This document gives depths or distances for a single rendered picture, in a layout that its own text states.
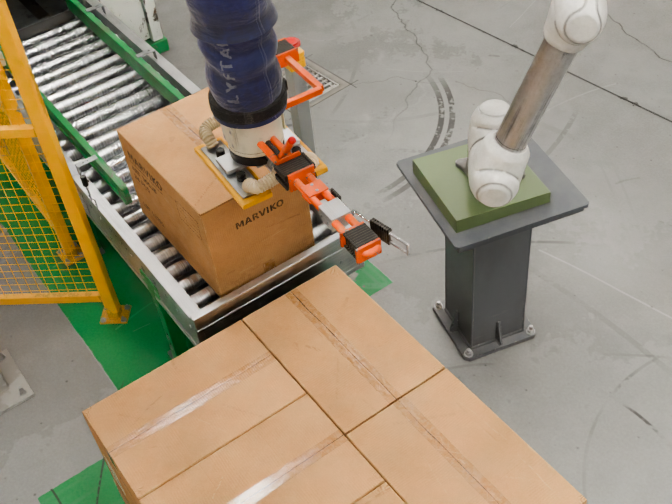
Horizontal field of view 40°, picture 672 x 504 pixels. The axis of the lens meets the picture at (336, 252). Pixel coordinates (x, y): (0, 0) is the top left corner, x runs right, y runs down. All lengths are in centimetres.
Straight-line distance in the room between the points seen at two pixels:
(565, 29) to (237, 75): 88
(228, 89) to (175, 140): 73
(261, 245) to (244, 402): 57
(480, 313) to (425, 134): 141
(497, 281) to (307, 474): 113
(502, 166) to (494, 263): 61
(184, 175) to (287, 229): 40
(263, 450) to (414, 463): 45
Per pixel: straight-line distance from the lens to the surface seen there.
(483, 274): 339
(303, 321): 311
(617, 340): 379
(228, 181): 276
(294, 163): 259
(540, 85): 273
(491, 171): 286
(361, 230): 235
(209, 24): 247
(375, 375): 294
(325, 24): 562
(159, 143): 328
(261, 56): 253
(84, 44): 481
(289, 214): 317
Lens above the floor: 288
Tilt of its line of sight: 45 degrees down
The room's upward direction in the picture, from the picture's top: 7 degrees counter-clockwise
